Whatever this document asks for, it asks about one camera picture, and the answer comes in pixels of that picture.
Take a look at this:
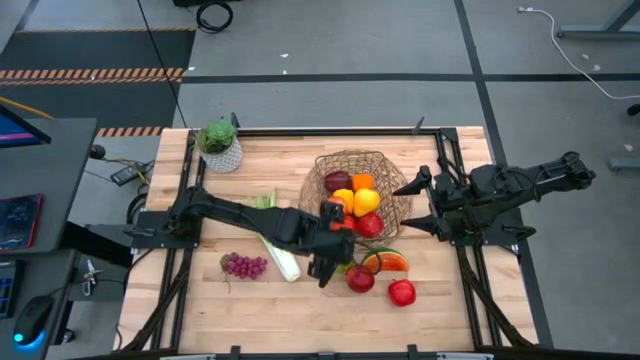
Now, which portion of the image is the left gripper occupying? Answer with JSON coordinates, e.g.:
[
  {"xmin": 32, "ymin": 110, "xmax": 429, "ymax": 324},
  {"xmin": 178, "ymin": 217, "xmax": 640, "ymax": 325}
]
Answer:
[{"xmin": 292, "ymin": 200, "xmax": 357, "ymax": 289}]

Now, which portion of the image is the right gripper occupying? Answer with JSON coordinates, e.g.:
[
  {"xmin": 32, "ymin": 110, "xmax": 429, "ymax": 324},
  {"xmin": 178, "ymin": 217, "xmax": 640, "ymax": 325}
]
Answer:
[{"xmin": 393, "ymin": 165, "xmax": 481, "ymax": 242}]

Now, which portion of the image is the red tomato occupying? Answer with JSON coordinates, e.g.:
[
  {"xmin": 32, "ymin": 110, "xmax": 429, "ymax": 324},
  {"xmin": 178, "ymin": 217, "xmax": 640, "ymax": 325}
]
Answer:
[{"xmin": 329, "ymin": 214, "xmax": 358, "ymax": 234}]

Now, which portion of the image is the dark red apple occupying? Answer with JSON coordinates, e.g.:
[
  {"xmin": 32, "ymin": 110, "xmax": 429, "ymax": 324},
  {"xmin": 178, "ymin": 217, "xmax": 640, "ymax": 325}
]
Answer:
[{"xmin": 346, "ymin": 264, "xmax": 376, "ymax": 294}]

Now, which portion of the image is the bright red apple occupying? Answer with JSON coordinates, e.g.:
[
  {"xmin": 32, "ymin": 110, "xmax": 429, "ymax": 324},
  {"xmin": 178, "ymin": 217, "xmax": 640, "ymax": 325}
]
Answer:
[
  {"xmin": 356, "ymin": 211, "xmax": 385, "ymax": 239},
  {"xmin": 387, "ymin": 278, "xmax": 418, "ymax": 308}
]

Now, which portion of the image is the yellow pear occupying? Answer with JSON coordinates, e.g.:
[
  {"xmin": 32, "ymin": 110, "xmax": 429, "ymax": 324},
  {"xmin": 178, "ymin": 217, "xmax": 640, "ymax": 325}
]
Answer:
[{"xmin": 353, "ymin": 187, "xmax": 382, "ymax": 218}]

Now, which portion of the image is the yellow bell pepper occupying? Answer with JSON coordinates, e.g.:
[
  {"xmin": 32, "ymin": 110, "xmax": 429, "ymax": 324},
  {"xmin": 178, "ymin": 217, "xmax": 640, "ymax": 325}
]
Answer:
[{"xmin": 332, "ymin": 188, "xmax": 355, "ymax": 214}]

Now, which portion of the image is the watermelon slice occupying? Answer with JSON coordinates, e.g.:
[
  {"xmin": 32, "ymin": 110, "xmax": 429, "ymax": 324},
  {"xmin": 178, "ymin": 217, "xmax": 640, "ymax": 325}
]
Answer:
[{"xmin": 361, "ymin": 247, "xmax": 411, "ymax": 273}]

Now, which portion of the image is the dark plum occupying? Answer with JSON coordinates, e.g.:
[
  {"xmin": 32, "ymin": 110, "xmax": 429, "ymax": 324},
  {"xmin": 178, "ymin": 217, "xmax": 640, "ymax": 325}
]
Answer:
[{"xmin": 323, "ymin": 170, "xmax": 353, "ymax": 195}]

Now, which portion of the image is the purple grape bunch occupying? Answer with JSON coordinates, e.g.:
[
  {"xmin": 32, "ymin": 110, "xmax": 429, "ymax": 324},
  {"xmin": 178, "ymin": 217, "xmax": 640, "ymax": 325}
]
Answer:
[{"xmin": 219, "ymin": 252, "xmax": 269, "ymax": 294}]

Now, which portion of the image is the succulent in patterned white pot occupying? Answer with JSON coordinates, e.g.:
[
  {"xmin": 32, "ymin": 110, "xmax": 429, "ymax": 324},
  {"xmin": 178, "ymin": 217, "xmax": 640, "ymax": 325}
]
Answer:
[{"xmin": 195, "ymin": 118, "xmax": 245, "ymax": 175}]

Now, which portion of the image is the grey block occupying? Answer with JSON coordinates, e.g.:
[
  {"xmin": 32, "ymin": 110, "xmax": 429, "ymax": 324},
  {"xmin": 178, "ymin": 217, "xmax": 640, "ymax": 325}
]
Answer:
[{"xmin": 608, "ymin": 156, "xmax": 640, "ymax": 173}]

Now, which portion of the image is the black power adapter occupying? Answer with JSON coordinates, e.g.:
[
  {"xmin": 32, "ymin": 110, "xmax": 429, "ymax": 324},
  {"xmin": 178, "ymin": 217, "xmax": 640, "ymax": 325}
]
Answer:
[{"xmin": 110, "ymin": 160, "xmax": 151, "ymax": 187}]

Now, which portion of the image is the silver carabiner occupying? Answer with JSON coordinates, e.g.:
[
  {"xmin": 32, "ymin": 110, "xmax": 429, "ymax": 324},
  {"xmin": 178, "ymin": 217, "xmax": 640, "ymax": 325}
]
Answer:
[{"xmin": 82, "ymin": 258, "xmax": 104, "ymax": 297}]

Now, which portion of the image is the grey table leg base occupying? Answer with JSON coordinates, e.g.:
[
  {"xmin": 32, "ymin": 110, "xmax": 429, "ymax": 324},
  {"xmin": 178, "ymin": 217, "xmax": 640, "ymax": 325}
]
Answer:
[{"xmin": 555, "ymin": 0, "xmax": 640, "ymax": 41}]

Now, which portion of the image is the dark grey desk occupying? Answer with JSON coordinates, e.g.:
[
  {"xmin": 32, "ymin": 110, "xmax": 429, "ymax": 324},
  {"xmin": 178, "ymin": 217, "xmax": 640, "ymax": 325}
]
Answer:
[{"xmin": 0, "ymin": 117, "xmax": 99, "ymax": 360}]

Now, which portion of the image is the black hazard-striped floor mat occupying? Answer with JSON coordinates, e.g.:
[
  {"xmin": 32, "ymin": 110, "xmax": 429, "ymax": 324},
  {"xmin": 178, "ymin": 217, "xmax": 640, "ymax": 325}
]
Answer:
[{"xmin": 0, "ymin": 27, "xmax": 197, "ymax": 139}]

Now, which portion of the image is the black computer mouse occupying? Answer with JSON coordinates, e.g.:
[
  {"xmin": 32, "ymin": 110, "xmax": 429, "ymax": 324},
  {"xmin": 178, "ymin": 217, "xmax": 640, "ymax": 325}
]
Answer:
[{"xmin": 12, "ymin": 294, "xmax": 55, "ymax": 347}]

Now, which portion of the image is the red-edged tablet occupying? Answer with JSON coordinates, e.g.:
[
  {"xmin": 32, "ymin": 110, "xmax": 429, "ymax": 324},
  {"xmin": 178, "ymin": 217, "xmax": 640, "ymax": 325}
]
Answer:
[{"xmin": 0, "ymin": 193, "xmax": 44, "ymax": 251}]

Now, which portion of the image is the black keyboard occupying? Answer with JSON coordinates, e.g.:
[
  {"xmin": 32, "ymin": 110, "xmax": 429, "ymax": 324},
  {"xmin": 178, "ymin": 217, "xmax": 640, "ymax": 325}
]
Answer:
[{"xmin": 0, "ymin": 263, "xmax": 19, "ymax": 320}]

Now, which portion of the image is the computer monitor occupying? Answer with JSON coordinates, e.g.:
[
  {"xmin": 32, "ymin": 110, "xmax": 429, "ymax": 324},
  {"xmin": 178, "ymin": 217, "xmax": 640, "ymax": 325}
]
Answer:
[{"xmin": 0, "ymin": 103, "xmax": 53, "ymax": 149}]

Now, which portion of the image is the wire basket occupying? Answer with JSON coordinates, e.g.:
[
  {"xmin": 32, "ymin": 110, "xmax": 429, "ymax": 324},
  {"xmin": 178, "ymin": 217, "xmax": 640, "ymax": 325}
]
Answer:
[{"xmin": 299, "ymin": 149, "xmax": 411, "ymax": 246}]

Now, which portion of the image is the black aluminium table frame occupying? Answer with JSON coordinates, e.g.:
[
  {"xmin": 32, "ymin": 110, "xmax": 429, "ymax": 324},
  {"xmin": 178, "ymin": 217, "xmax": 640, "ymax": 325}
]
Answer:
[{"xmin": 117, "ymin": 116, "xmax": 541, "ymax": 360}]

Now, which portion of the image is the white cable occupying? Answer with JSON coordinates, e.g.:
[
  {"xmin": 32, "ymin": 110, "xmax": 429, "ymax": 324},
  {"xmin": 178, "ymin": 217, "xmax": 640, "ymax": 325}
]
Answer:
[{"xmin": 517, "ymin": 5, "xmax": 640, "ymax": 101}]

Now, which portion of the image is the coiled black cable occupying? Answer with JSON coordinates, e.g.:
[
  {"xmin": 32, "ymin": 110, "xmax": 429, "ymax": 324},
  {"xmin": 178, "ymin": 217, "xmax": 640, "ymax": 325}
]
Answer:
[{"xmin": 195, "ymin": 0, "xmax": 235, "ymax": 35}]

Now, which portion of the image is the long thin black cable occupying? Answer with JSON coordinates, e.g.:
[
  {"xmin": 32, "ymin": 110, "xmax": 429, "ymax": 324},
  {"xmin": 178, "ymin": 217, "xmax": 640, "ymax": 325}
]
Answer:
[{"xmin": 136, "ymin": 0, "xmax": 190, "ymax": 131}]

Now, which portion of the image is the yellow cable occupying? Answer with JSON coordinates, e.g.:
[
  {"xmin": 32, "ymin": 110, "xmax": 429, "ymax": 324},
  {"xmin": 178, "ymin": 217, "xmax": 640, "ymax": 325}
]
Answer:
[{"xmin": 0, "ymin": 96, "xmax": 54, "ymax": 121}]

